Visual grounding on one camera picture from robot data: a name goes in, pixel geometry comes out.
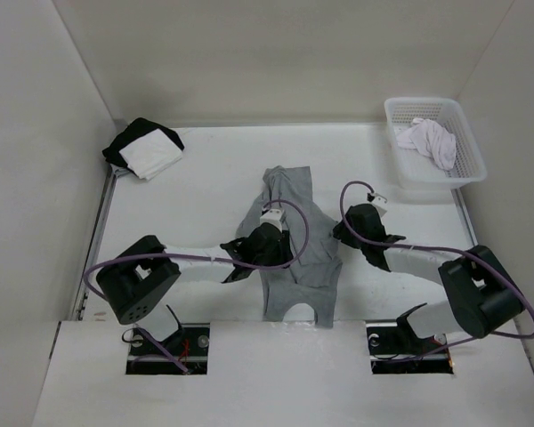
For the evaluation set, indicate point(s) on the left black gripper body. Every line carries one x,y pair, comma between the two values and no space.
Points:
278,255

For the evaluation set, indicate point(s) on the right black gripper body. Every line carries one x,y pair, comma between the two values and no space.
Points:
345,239

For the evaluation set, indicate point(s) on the grey tank top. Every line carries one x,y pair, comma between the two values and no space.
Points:
313,278

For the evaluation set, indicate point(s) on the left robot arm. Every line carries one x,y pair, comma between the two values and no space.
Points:
136,286

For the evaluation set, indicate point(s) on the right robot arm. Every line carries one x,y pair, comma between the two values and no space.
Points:
445,267

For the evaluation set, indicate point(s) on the light pink tank top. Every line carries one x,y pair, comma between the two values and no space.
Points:
430,139

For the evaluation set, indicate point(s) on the folded white tank top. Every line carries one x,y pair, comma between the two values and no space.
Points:
151,154

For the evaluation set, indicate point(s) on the folded black tank top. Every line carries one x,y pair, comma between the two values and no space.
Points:
137,129

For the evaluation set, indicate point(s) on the white plastic basket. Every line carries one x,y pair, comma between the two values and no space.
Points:
416,172

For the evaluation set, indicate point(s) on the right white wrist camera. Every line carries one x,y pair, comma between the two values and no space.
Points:
379,202

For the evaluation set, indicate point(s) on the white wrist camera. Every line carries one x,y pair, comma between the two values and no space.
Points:
274,216
379,202

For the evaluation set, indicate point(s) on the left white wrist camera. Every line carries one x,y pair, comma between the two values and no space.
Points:
274,216

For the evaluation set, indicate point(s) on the right metal table rail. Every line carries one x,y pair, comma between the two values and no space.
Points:
471,222

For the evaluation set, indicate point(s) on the metal table rail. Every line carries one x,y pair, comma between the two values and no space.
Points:
471,222
78,301

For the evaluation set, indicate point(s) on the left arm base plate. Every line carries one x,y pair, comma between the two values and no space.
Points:
192,347

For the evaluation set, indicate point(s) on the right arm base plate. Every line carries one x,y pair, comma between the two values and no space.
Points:
389,341

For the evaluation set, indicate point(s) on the left metal table rail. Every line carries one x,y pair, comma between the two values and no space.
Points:
78,301

